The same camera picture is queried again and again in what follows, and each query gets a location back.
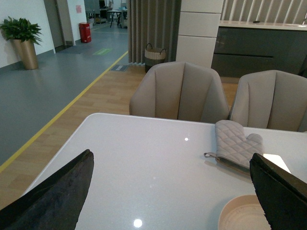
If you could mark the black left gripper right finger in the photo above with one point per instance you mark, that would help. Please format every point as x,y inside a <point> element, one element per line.
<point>282,196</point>

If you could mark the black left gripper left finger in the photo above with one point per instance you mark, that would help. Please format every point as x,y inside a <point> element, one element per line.
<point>55,203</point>

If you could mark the pink round plate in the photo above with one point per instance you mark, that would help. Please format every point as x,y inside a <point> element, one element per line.
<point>243,213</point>

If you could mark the grey quilted oven mitt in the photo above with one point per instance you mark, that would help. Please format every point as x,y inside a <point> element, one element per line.
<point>233,148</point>

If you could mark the beige chair on right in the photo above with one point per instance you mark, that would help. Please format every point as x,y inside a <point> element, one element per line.
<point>271,99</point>

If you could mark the beige chair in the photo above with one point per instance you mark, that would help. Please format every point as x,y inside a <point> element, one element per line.
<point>271,99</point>
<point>180,91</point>

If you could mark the beige chair on left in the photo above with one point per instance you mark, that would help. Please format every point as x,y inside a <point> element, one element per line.
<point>180,91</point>

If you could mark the dark grey kitchen counter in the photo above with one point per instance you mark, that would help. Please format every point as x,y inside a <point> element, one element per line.
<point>243,48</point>

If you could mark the gold plant pot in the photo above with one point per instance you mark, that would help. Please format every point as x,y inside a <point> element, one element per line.
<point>26,51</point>

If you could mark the green potted plant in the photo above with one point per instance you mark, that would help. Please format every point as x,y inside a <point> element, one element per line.
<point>21,29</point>

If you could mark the red cabinet box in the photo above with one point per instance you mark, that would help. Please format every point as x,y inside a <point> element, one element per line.
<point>85,32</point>

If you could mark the white pillar cabinet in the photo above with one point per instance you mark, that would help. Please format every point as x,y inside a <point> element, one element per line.
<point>198,28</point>

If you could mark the background work table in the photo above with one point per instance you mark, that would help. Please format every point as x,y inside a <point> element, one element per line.
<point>118,17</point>

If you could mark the grey pleated curtain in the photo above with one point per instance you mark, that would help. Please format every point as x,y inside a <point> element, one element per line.
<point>155,22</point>

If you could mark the woven basket with handles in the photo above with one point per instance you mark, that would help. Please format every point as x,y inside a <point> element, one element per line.
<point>153,56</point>

